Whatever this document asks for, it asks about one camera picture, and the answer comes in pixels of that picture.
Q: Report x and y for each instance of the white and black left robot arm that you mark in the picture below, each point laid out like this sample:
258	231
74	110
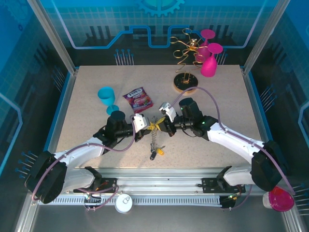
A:
79	149

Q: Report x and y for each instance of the white pull-tab can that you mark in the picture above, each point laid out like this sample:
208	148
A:
123	205

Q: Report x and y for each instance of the purple candy bag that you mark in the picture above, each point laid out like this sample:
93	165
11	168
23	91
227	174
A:
137	100

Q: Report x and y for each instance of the white cup with pink lid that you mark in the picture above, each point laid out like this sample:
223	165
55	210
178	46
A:
281	200

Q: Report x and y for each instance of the blue plastic goblet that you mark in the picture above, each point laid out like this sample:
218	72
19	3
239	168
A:
106	96

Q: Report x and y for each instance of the aluminium side rail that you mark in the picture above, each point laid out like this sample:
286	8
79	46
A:
66	96
254	96

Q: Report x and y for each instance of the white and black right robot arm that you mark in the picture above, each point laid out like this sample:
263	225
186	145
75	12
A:
231	141

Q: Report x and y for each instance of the black key fob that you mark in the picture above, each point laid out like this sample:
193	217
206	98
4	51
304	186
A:
152	156

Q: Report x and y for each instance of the aluminium front rail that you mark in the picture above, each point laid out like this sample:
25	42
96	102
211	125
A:
157	178

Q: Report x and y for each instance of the pink plastic goblet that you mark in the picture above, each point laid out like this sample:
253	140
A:
208	67

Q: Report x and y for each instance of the yellow capped key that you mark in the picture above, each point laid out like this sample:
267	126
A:
160	151

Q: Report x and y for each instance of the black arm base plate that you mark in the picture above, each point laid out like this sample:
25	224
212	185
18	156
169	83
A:
207	184
109	181

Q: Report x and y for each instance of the aluminium frame post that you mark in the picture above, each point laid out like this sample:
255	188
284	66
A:
266	36
57	41

